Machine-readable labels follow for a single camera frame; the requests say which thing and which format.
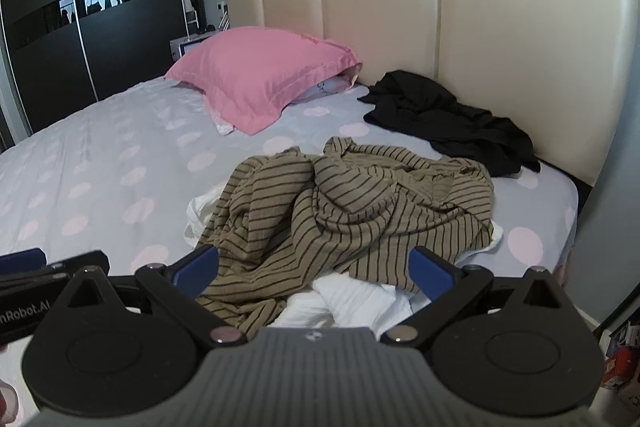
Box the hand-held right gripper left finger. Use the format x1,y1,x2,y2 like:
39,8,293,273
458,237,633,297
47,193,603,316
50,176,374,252
65,246,248,349

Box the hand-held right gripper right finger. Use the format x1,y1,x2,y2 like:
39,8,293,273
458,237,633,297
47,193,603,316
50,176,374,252
380,246,571,350

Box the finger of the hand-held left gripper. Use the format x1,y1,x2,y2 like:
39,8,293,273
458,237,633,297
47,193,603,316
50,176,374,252
46,251,110,279
0,248,47,278

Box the tan striped shirt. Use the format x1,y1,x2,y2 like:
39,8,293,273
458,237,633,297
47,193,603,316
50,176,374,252
197,137,496,329

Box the white crumpled garment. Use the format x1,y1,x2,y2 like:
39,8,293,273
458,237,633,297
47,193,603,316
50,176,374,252
185,184,505,329

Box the bed with dotted sheet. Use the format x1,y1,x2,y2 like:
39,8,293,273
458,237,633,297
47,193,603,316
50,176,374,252
0,72,581,333

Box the black crumpled garment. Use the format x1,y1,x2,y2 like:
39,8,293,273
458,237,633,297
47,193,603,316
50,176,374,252
357,69,542,178

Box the pink pillow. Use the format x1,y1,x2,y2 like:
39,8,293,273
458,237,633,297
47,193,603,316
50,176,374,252
164,27,363,136

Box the pale printed pillow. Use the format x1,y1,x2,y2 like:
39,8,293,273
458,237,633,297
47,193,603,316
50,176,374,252
207,72,360,138

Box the red cardboard box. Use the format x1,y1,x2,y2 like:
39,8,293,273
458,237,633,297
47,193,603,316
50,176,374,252
600,346,638,390

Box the white bedside table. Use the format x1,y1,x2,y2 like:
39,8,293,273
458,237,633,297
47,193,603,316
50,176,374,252
169,32,218,62

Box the black sliding wardrobe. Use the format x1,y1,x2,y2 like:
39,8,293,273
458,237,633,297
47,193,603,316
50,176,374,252
0,0,203,138

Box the cream padded headboard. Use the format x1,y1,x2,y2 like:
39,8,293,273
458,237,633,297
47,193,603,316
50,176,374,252
227,0,638,188

